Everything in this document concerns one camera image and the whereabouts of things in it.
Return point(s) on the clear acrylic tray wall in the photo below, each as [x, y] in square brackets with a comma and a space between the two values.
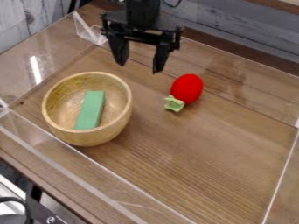
[82, 185]

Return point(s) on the brown wooden bowl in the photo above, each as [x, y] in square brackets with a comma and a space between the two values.
[61, 103]

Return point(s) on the red toy strawberry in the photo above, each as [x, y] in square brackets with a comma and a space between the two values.
[185, 91]

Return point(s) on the clear acrylic corner bracket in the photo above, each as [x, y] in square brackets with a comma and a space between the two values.
[89, 33]

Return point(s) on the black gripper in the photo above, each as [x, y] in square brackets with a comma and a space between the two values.
[143, 24]

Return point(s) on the black metal stand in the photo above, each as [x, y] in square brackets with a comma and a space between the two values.
[20, 210]

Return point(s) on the green rectangular block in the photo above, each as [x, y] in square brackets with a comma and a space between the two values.
[90, 110]

